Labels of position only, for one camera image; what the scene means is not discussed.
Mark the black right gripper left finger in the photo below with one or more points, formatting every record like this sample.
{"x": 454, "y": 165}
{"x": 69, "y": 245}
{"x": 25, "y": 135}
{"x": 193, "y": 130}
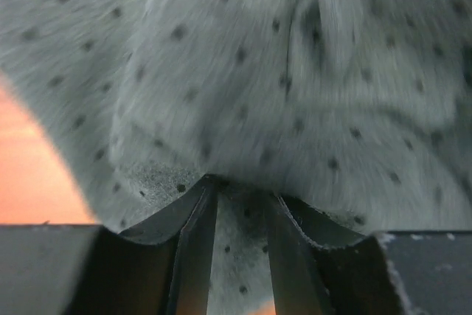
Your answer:
{"x": 158, "y": 266}

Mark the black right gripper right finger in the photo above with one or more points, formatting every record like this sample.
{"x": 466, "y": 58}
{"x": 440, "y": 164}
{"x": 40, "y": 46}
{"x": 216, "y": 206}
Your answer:
{"x": 320, "y": 267}

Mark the black dotted skirt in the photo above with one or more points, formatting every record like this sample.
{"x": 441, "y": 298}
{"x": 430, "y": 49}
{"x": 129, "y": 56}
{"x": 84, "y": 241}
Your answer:
{"x": 361, "y": 108}

